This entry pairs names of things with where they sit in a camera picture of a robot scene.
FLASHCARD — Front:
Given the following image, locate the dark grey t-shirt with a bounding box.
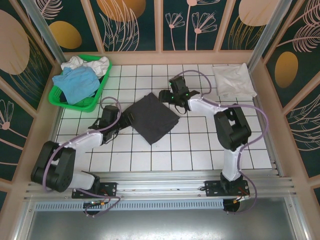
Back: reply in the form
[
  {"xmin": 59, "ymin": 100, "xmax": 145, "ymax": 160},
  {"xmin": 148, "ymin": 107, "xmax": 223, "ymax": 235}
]
[{"xmin": 126, "ymin": 92, "xmax": 180, "ymax": 145}]

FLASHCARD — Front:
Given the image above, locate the green plastic basket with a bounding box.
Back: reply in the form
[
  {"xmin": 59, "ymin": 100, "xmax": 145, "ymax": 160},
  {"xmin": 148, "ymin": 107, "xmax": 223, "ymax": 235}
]
[{"xmin": 47, "ymin": 54, "xmax": 113, "ymax": 113}]

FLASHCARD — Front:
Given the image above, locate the light blue t-shirt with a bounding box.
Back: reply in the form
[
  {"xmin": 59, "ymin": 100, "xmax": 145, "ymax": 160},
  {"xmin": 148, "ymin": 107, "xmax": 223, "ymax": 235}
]
[{"xmin": 51, "ymin": 66, "xmax": 100, "ymax": 105}]

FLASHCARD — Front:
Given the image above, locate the crumpled white t-shirt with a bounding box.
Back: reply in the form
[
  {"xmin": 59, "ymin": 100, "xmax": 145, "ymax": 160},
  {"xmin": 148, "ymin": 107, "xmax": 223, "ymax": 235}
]
[{"xmin": 61, "ymin": 55, "xmax": 111, "ymax": 78}]

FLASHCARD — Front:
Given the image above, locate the folded white t-shirt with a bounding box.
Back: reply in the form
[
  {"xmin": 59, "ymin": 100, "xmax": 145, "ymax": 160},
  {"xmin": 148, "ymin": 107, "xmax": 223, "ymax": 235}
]
[{"xmin": 211, "ymin": 62, "xmax": 258, "ymax": 99}]

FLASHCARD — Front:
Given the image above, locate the grey sheet metal panel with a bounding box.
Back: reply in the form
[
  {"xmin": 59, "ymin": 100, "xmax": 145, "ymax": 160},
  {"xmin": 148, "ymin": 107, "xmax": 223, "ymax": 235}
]
[{"xmin": 14, "ymin": 197, "xmax": 308, "ymax": 240}]

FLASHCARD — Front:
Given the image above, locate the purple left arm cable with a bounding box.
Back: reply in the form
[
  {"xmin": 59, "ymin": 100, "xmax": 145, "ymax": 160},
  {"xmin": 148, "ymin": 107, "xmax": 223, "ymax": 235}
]
[{"xmin": 42, "ymin": 97, "xmax": 123, "ymax": 217}]

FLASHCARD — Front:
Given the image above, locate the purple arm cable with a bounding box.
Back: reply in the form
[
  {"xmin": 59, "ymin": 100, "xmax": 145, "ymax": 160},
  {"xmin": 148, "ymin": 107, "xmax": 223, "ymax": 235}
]
[
  {"xmin": 42, "ymin": 97, "xmax": 123, "ymax": 217},
  {"xmin": 178, "ymin": 70, "xmax": 270, "ymax": 216}
]

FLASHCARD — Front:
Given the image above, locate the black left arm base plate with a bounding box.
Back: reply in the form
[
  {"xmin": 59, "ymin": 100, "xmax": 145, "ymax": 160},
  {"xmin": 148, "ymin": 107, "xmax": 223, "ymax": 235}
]
[{"xmin": 71, "ymin": 182, "xmax": 118, "ymax": 200}]

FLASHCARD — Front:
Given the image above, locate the aluminium extrusion rail frame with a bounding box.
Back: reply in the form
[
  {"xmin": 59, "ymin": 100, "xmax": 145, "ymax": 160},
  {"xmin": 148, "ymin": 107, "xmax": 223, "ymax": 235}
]
[{"xmin": 23, "ymin": 171, "xmax": 298, "ymax": 204}]

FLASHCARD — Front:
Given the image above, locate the slotted grey cable duct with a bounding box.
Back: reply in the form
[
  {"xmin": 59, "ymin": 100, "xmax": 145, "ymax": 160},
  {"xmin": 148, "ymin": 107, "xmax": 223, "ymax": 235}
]
[{"xmin": 33, "ymin": 199, "xmax": 226, "ymax": 211}]

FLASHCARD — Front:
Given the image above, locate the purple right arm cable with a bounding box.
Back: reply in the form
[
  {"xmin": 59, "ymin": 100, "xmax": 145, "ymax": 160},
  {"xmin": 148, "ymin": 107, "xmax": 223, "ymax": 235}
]
[{"xmin": 178, "ymin": 70, "xmax": 270, "ymax": 216}]

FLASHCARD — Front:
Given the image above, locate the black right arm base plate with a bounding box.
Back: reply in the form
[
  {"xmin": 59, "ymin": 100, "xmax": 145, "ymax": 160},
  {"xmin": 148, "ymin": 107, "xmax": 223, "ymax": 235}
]
[{"xmin": 204, "ymin": 180, "xmax": 250, "ymax": 198}]

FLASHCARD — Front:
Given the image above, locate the aluminium frame post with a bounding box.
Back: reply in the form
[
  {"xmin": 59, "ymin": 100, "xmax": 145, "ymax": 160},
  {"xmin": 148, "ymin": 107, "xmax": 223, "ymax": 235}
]
[
  {"xmin": 21, "ymin": 0, "xmax": 66, "ymax": 68},
  {"xmin": 246, "ymin": 0, "xmax": 285, "ymax": 73}
]

